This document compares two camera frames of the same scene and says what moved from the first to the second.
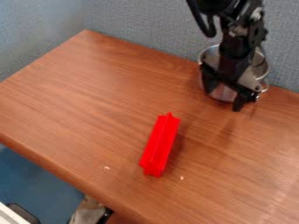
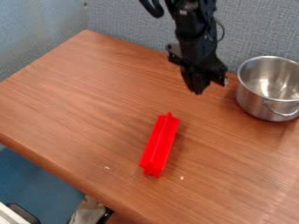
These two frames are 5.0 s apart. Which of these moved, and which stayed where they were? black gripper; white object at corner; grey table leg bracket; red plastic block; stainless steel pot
Moved: stainless steel pot; black gripper
Stayed: red plastic block; white object at corner; grey table leg bracket
